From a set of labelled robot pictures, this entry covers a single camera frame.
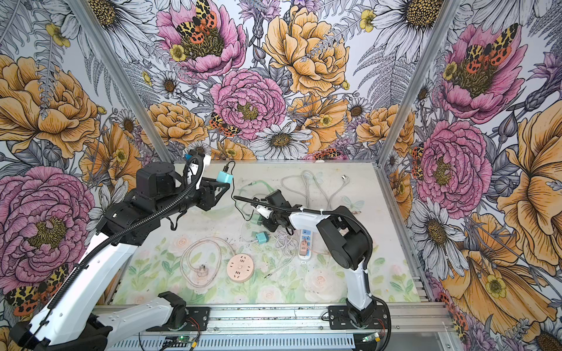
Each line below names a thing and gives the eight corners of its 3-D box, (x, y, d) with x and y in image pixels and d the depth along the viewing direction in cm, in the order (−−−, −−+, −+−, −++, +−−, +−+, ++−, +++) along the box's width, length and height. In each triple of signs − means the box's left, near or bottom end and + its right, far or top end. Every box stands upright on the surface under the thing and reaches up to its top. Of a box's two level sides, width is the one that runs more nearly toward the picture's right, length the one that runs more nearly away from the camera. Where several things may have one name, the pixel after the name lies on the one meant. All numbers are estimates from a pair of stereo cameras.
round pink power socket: (225, 282, 84) (224, 280, 81) (230, 257, 90) (228, 254, 88) (252, 282, 84) (251, 280, 81) (255, 257, 90) (254, 254, 88)
